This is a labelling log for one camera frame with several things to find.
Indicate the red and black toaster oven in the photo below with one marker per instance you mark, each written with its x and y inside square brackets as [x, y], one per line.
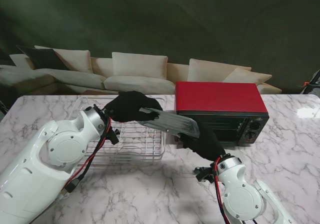
[217, 96]

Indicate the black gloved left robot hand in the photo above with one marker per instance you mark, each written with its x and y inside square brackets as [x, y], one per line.
[127, 106]

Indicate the black oven knob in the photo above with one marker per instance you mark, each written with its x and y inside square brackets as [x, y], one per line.
[250, 135]
[255, 126]

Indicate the ribbed metal baking tray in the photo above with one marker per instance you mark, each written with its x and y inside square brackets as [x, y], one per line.
[175, 124]

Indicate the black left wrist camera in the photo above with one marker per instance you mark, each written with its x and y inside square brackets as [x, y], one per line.
[114, 136]

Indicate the black tripod with orange clamp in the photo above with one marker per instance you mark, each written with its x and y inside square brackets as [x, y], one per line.
[315, 77]

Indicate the beige sofa cushion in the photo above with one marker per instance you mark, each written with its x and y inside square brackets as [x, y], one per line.
[20, 60]
[138, 65]
[207, 70]
[250, 77]
[75, 60]

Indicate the dark grey sofa cushion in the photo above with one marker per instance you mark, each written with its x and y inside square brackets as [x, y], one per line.
[42, 57]

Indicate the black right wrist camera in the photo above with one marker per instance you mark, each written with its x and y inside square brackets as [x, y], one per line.
[205, 175]

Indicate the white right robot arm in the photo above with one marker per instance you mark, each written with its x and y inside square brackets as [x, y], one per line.
[242, 196]

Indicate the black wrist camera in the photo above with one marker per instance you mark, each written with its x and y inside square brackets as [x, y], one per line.
[114, 136]
[205, 175]

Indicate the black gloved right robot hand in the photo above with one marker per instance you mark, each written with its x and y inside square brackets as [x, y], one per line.
[207, 146]

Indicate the beige sectional sofa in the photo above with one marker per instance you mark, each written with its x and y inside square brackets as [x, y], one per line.
[137, 84]

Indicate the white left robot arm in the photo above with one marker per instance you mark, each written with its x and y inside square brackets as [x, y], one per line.
[37, 171]

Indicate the black stand leg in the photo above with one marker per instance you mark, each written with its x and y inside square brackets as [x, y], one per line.
[2, 106]

